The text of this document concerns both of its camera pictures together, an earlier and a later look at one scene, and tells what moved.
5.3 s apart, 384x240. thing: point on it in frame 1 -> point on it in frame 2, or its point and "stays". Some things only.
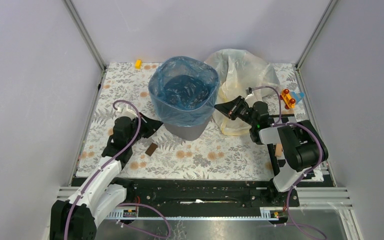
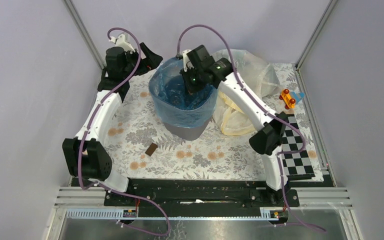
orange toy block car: [288, 102] stays
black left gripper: [150, 125] -> [151, 61]
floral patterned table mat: [213, 155] stays
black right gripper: [230, 108] -> [190, 89]
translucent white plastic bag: [241, 73] stays
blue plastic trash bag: [183, 91] stays
